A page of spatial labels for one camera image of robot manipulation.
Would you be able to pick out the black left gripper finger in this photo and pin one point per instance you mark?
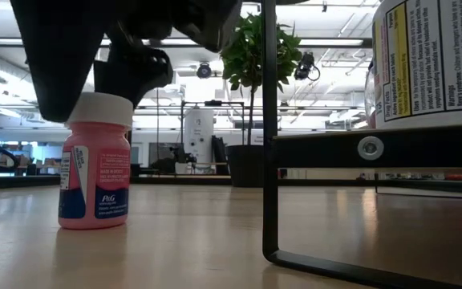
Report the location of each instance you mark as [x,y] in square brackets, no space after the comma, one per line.
[134,72]
[58,52]

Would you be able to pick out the pink bottle with white cap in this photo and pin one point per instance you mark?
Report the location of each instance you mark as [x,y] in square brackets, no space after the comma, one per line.
[94,176]

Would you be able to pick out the large white drug-facts bottle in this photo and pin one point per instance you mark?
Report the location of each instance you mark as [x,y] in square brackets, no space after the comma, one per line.
[435,60]

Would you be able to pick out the black metal shelf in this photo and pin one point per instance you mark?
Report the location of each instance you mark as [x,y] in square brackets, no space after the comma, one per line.
[415,148]

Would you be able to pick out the green potted tree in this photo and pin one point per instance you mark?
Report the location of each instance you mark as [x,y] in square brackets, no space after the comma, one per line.
[251,52]

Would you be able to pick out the white cylindrical tank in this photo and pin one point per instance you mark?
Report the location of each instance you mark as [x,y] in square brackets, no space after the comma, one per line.
[199,132]

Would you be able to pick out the black dome camera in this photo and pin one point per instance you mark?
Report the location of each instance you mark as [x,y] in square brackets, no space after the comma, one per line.
[203,71]

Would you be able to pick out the thin black metal frame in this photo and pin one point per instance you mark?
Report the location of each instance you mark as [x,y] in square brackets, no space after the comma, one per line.
[213,102]

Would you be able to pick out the black low rail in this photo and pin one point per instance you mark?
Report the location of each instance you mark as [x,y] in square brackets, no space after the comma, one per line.
[167,180]

